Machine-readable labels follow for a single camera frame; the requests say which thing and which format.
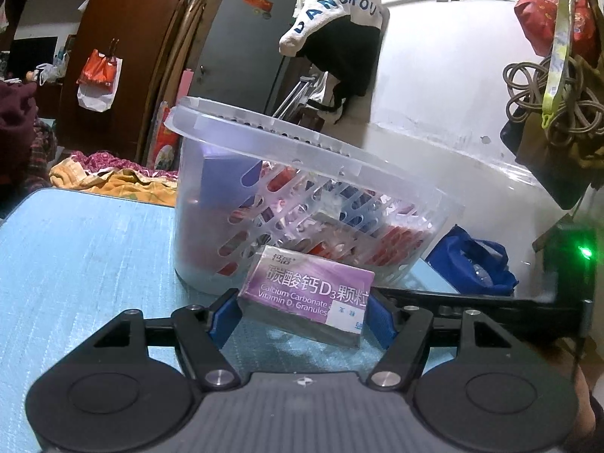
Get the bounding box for dark red cloth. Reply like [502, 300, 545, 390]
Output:
[0, 80, 58, 201]

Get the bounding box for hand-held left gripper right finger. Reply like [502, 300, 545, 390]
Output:
[365, 291, 539, 390]

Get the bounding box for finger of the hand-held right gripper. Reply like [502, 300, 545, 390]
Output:
[376, 286, 586, 337]

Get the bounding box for yellow-green strap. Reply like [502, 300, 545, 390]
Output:
[542, 0, 575, 134]

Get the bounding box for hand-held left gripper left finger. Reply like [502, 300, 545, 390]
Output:
[87, 288, 242, 391]

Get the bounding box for red hanging bag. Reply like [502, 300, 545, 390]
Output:
[514, 0, 601, 58]

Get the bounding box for translucent plastic basket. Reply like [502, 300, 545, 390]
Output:
[163, 96, 466, 294]

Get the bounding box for black television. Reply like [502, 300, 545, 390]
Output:
[8, 37, 59, 81]

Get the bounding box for red and white plastic bag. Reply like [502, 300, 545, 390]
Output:
[76, 48, 124, 113]

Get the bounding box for coiled rope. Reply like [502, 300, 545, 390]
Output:
[501, 53, 604, 153]

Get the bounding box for red printed bag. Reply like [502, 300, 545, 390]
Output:
[152, 103, 181, 171]

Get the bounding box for dark brown bag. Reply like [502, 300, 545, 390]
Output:
[500, 104, 604, 211]

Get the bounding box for white and black hoodie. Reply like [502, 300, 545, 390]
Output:
[277, 0, 391, 126]

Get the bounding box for blue bag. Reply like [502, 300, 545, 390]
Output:
[426, 225, 521, 296]

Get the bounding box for orange patterned blanket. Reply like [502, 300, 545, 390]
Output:
[48, 150, 180, 208]

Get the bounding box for metal clothes hangers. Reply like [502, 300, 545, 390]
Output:
[273, 75, 327, 124]

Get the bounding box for grey door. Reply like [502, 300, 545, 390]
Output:
[186, 0, 301, 110]

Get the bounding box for purple medicine box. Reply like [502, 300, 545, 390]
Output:
[237, 245, 377, 351]

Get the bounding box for pile of red medicine boxes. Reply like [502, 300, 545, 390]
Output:
[212, 163, 437, 275]

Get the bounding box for dark wooden wardrobe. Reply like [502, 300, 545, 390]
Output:
[0, 0, 200, 167]

